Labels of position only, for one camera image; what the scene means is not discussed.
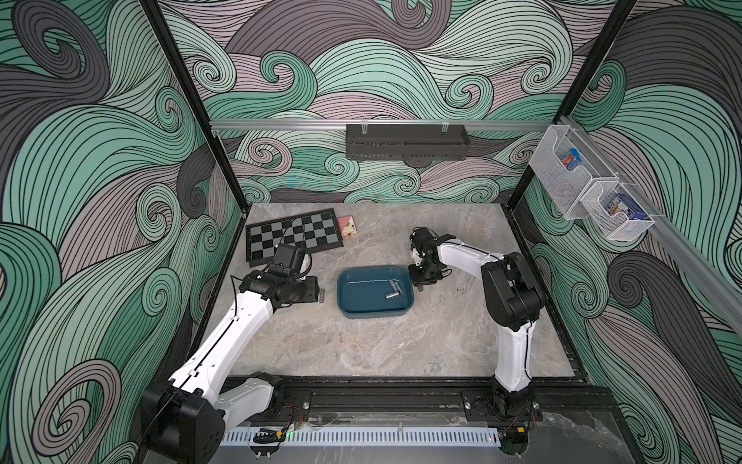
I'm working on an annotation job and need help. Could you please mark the teal plastic storage box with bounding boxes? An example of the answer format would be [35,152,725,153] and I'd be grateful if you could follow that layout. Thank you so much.
[336,266,415,319]

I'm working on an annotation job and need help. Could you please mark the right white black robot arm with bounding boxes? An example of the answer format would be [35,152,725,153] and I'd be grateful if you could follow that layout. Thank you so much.
[408,226,545,396]

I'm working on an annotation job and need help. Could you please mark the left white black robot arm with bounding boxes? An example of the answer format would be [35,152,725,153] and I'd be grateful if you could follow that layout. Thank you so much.
[140,271,324,463]

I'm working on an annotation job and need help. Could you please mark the black grey chessboard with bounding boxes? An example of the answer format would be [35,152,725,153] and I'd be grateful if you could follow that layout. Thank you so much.
[245,208,344,267]

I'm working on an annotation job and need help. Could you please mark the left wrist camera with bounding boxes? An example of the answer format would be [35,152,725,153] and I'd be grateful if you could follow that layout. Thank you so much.
[267,244,312,278]

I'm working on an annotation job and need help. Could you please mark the black base frame rail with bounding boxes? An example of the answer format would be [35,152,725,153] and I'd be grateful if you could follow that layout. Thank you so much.
[274,376,616,414]

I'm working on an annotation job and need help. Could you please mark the black wall-mounted tray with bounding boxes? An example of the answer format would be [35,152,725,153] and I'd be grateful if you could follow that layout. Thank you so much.
[345,123,471,165]

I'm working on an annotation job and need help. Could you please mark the white slotted cable duct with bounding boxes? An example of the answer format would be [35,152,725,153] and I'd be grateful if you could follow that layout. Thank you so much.
[219,426,502,449]

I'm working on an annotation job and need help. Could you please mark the clear wall bin far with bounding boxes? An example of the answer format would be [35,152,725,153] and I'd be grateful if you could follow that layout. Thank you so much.
[529,125,597,220]

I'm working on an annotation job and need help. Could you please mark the clear wall bin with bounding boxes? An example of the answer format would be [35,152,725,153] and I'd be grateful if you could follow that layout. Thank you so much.
[581,178,655,242]
[529,125,597,220]

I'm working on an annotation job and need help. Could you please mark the aluminium rail back wall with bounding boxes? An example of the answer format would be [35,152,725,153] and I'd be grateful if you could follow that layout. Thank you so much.
[210,118,552,133]

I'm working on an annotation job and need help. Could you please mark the aluminium rail wall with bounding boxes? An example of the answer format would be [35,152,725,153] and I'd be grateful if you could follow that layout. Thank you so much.
[558,116,741,336]
[210,118,552,133]

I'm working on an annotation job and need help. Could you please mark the clear wall bin near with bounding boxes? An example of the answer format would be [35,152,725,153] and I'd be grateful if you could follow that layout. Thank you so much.
[581,178,655,242]

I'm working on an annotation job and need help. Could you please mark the aluminium rail right wall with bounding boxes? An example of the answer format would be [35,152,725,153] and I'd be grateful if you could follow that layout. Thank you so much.
[558,116,741,336]

